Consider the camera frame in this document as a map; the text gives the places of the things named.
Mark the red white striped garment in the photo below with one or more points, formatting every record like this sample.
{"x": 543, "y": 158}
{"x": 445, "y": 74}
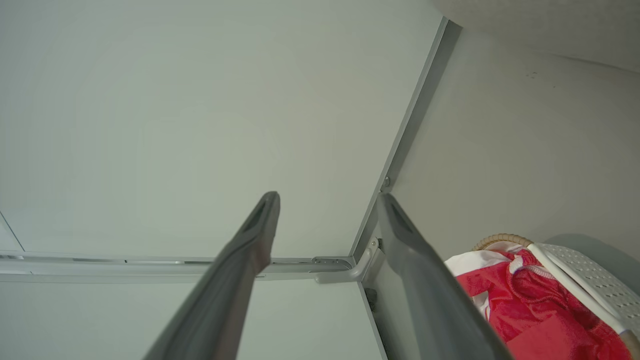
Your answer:
{"x": 540, "y": 315}

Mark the white perforated wicker-rimmed laundry basket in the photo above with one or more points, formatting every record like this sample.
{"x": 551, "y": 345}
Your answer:
{"x": 595, "y": 280}

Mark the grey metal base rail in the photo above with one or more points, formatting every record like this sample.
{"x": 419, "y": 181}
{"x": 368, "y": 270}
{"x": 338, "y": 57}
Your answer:
{"x": 125, "y": 267}

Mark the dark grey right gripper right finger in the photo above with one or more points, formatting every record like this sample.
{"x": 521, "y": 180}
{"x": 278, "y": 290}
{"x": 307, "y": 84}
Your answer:
{"x": 430, "y": 290}

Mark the grey curved metal bracket foot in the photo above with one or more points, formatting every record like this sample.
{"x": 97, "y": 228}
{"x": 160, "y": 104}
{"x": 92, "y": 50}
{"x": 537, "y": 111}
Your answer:
{"x": 357, "y": 267}

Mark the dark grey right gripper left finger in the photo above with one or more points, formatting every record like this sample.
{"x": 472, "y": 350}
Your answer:
{"x": 230, "y": 280}

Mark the grey metal corner post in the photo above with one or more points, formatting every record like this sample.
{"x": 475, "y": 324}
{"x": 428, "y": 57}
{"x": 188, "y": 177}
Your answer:
{"x": 417, "y": 110}

